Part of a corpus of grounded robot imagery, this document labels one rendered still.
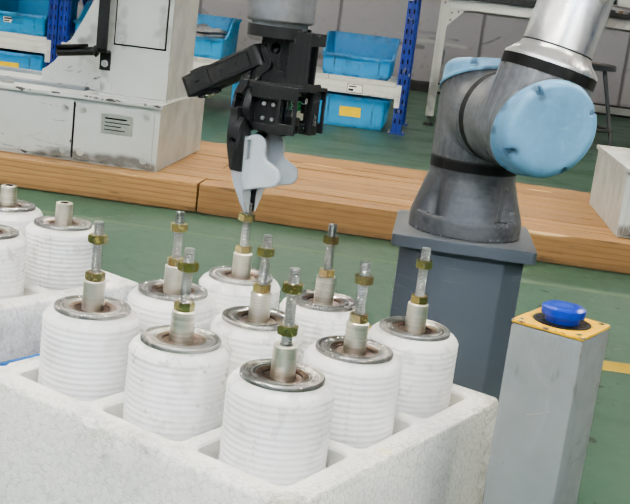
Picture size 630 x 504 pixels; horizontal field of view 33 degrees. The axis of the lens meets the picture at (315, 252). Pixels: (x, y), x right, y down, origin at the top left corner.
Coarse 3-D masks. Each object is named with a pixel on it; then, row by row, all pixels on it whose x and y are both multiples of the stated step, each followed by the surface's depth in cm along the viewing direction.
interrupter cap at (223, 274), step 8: (216, 272) 125; (224, 272) 126; (256, 272) 127; (216, 280) 123; (224, 280) 122; (232, 280) 122; (240, 280) 123; (248, 280) 123; (256, 280) 124; (272, 280) 125
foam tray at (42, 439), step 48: (0, 384) 104; (0, 432) 105; (48, 432) 101; (96, 432) 97; (144, 432) 96; (432, 432) 104; (480, 432) 114; (0, 480) 106; (48, 480) 101; (96, 480) 98; (144, 480) 94; (192, 480) 91; (240, 480) 89; (336, 480) 91; (384, 480) 98; (432, 480) 106; (480, 480) 117
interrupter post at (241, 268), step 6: (234, 252) 125; (234, 258) 125; (240, 258) 124; (246, 258) 124; (234, 264) 125; (240, 264) 124; (246, 264) 124; (234, 270) 125; (240, 270) 124; (246, 270) 125; (234, 276) 125; (240, 276) 124; (246, 276) 125
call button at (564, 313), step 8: (544, 304) 98; (552, 304) 98; (560, 304) 98; (568, 304) 99; (576, 304) 99; (544, 312) 98; (552, 312) 97; (560, 312) 97; (568, 312) 97; (576, 312) 97; (584, 312) 97; (552, 320) 98; (560, 320) 97; (568, 320) 97; (576, 320) 97
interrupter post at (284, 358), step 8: (296, 344) 93; (272, 352) 93; (280, 352) 92; (288, 352) 92; (296, 352) 93; (272, 360) 93; (280, 360) 92; (288, 360) 92; (296, 360) 93; (272, 368) 93; (280, 368) 92; (288, 368) 92; (272, 376) 93; (280, 376) 93; (288, 376) 93
